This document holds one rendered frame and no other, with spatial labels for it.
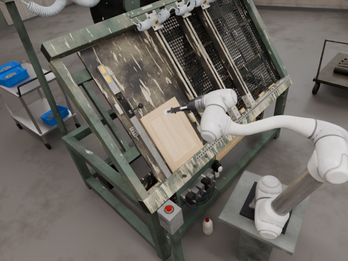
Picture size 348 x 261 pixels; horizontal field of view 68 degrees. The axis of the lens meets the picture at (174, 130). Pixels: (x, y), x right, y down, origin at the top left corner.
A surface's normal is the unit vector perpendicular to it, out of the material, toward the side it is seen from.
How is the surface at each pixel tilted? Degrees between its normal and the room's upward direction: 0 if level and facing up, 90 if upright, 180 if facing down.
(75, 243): 0
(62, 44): 54
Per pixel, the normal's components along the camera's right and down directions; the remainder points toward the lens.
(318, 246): -0.11, -0.77
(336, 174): -0.20, 0.64
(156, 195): 0.52, -0.14
